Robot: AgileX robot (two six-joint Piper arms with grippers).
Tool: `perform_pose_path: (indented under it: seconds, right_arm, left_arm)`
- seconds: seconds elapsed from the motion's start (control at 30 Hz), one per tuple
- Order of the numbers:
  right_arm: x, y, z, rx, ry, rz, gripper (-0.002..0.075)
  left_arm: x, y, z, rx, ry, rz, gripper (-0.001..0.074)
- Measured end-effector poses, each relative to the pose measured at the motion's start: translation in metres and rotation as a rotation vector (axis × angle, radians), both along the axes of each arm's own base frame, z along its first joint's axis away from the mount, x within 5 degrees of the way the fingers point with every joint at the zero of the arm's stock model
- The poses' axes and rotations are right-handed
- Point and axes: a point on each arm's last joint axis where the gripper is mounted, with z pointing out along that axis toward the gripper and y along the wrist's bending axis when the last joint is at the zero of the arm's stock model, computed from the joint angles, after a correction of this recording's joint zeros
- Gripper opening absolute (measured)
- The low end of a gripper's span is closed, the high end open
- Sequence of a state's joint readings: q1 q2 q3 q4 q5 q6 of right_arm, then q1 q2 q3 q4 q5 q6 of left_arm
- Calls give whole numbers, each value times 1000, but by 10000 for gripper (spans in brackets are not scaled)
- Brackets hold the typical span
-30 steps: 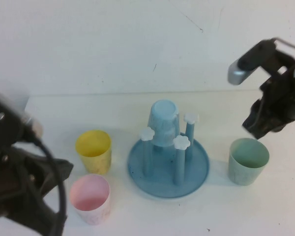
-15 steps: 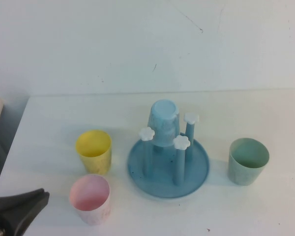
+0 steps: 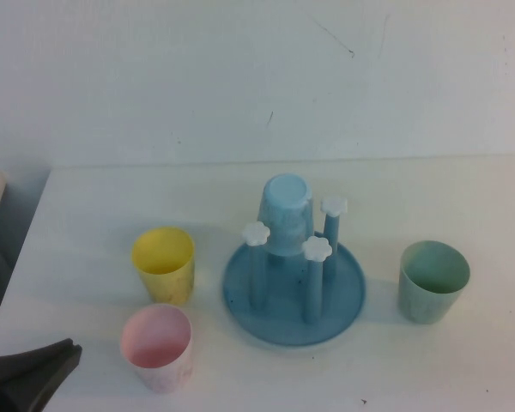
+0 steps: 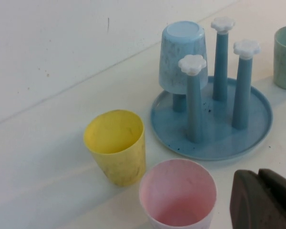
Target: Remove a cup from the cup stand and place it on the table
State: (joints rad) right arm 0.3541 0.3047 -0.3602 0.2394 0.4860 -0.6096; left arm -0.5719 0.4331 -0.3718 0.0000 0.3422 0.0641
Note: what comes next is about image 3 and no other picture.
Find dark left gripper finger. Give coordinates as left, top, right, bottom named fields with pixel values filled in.
left=0, top=337, right=73, bottom=384
left=0, top=342, right=83, bottom=412

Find green marbled plastic cup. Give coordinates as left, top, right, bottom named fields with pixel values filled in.
left=397, top=239, right=472, bottom=325

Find pink plastic cup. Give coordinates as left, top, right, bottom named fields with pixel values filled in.
left=119, top=303, right=194, bottom=395

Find yellow plastic cup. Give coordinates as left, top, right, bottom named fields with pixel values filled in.
left=130, top=226, right=197, bottom=306

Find blue cup stand, flower caps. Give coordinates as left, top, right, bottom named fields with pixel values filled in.
left=221, top=196, right=367, bottom=348

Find blue marbled plastic cup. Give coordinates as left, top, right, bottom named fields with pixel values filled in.
left=261, top=173, right=315, bottom=258

